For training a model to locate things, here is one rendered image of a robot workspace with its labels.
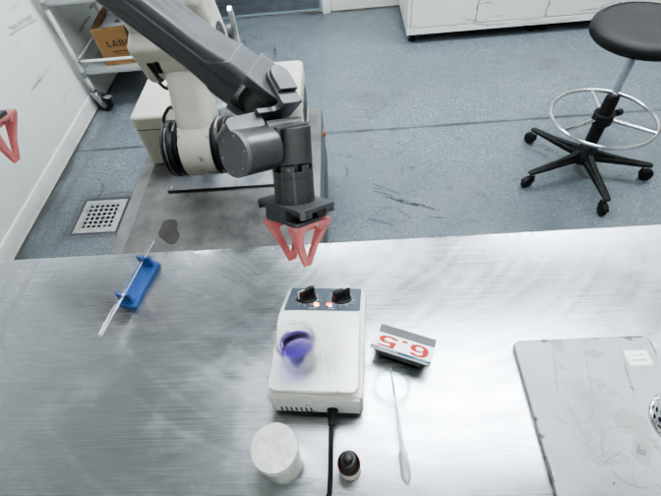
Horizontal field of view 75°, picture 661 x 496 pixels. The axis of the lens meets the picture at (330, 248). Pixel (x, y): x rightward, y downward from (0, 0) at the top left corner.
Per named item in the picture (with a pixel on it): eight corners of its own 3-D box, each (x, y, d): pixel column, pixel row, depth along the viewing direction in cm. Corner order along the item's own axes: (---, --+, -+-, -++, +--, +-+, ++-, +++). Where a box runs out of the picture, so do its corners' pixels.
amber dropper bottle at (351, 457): (338, 457, 58) (334, 445, 53) (360, 456, 58) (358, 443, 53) (339, 482, 56) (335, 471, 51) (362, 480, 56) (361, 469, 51)
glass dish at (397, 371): (418, 391, 63) (419, 386, 61) (388, 413, 61) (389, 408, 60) (394, 362, 66) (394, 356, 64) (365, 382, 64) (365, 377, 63)
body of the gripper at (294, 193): (302, 224, 57) (298, 169, 54) (257, 211, 64) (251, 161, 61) (336, 213, 61) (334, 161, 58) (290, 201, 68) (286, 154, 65)
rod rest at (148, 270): (145, 262, 82) (137, 251, 79) (160, 264, 81) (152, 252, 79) (119, 307, 76) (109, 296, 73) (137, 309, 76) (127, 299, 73)
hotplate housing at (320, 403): (290, 295, 75) (282, 269, 68) (366, 296, 73) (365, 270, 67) (271, 428, 61) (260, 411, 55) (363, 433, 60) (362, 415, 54)
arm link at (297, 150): (319, 116, 57) (289, 114, 61) (280, 121, 53) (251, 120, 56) (321, 167, 60) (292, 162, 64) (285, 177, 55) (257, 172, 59)
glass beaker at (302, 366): (276, 376, 57) (265, 350, 51) (289, 340, 60) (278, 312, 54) (320, 386, 56) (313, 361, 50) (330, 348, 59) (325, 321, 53)
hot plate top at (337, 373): (279, 312, 64) (278, 309, 63) (360, 313, 63) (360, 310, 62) (268, 392, 57) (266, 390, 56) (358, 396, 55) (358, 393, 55)
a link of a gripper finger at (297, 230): (300, 278, 61) (295, 215, 57) (270, 264, 65) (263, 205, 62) (333, 262, 65) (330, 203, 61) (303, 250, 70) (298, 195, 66)
